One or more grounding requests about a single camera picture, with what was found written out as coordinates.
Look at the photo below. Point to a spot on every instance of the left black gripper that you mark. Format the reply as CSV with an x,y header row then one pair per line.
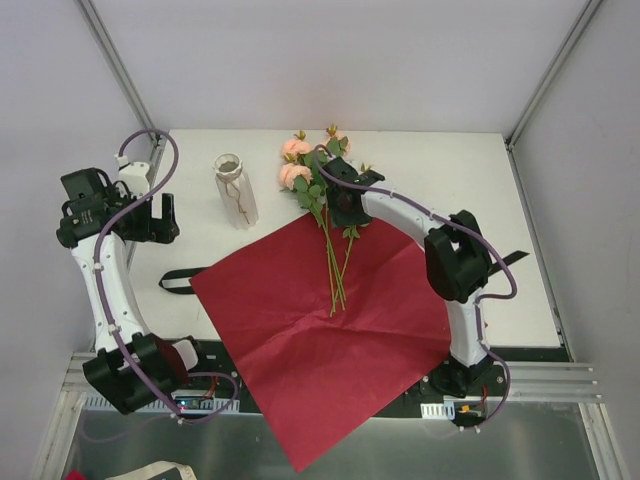
x,y
163,220

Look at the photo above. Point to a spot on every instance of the left aluminium frame post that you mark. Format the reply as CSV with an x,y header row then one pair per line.
x,y
114,61

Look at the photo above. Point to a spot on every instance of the brown red wrapping paper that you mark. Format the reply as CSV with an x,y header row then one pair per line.
x,y
317,377

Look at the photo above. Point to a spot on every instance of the light pink rose stem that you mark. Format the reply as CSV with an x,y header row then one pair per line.
x,y
351,233

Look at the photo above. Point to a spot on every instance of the right aluminium frame post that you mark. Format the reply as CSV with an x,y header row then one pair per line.
x,y
568,45

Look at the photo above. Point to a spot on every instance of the pink artificial flower bunch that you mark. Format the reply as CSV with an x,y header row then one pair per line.
x,y
299,174

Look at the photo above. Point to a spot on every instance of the right white cable duct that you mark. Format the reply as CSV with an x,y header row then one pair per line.
x,y
452,410

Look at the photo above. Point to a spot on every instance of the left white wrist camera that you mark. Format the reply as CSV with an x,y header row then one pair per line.
x,y
134,175

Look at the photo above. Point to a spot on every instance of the white ribbed ceramic vase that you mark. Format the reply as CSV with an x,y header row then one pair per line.
x,y
235,191

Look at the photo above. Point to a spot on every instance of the black ribbon with gold print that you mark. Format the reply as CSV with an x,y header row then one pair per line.
x,y
179,281

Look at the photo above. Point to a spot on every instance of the white cable duct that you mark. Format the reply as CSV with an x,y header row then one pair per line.
x,y
188,404
452,410

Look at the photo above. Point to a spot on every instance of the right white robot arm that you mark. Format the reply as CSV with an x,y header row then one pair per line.
x,y
457,263

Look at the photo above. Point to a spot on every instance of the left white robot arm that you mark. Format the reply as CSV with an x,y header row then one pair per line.
x,y
132,367

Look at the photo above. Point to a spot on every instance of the red object at bottom edge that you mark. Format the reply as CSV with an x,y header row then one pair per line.
x,y
74,475

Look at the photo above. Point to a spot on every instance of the left white cable duct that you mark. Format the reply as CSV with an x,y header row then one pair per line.
x,y
188,404

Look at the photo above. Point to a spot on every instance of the aluminium frame post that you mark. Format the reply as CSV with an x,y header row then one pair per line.
x,y
568,45
114,61

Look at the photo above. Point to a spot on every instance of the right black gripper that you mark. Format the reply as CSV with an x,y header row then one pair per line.
x,y
345,181

